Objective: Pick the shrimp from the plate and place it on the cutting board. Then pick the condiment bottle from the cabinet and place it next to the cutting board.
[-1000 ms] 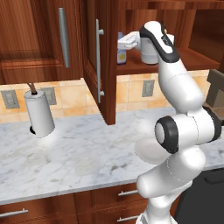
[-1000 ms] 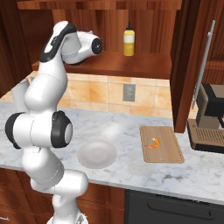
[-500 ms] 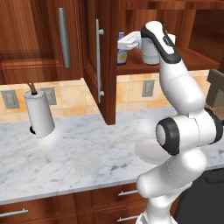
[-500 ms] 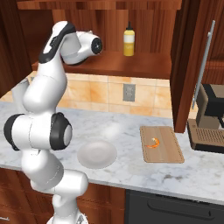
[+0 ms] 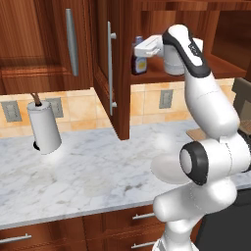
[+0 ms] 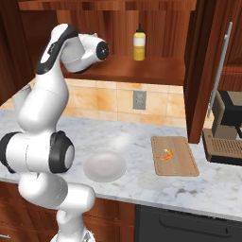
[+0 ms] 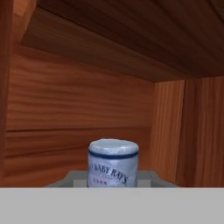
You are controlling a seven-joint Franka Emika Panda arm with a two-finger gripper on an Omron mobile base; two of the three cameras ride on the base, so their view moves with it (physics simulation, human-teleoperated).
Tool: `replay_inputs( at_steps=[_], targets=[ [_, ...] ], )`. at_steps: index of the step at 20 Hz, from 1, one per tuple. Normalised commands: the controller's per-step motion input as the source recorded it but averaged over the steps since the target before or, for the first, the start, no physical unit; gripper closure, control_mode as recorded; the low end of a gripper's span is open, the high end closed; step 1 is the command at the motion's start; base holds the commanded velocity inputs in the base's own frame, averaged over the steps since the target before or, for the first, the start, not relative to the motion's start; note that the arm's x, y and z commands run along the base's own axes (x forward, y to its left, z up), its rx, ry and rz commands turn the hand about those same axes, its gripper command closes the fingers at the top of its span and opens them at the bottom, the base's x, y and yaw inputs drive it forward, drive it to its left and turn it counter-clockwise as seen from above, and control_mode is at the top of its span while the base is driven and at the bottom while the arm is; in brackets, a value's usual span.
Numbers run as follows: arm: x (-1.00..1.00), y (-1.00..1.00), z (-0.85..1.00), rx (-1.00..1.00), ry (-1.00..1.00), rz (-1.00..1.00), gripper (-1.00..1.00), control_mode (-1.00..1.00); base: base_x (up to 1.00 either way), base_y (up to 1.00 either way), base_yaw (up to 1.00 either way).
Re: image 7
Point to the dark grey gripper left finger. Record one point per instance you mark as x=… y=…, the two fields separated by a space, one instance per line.
x=74 y=178

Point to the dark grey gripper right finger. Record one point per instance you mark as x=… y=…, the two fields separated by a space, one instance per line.
x=148 y=178

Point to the white condiment bottle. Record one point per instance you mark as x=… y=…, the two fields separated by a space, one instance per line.
x=112 y=164

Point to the wooden cabinet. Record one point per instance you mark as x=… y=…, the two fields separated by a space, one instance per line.
x=87 y=87

